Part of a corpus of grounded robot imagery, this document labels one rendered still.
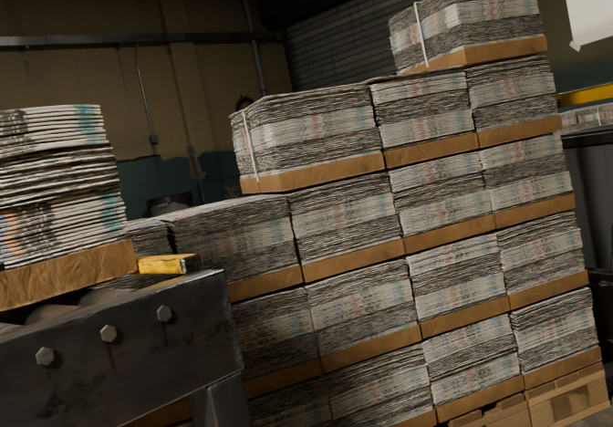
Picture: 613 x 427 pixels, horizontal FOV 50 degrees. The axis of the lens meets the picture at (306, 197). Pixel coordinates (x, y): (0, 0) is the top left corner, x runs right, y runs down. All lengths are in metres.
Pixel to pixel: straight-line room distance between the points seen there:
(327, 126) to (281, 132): 0.12
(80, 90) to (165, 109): 1.24
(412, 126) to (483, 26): 0.37
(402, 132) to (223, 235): 0.55
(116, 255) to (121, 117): 8.36
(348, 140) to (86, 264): 0.96
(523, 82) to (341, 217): 0.67
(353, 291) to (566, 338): 0.70
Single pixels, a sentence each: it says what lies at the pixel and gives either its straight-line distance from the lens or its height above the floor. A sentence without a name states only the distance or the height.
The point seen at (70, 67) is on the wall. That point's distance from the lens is 9.06.
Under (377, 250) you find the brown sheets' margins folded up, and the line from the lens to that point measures 1.71.
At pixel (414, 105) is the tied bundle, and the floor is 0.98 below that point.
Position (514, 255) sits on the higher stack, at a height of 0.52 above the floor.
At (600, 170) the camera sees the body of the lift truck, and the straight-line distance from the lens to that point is 2.55.
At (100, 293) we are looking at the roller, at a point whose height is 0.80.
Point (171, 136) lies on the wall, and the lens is 9.55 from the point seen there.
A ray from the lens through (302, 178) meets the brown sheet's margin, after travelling 1.62.
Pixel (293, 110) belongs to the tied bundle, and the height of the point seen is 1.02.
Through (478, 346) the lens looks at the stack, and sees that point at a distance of 1.90.
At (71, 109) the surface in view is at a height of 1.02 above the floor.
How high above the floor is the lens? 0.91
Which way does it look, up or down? 4 degrees down
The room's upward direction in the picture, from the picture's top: 11 degrees counter-clockwise
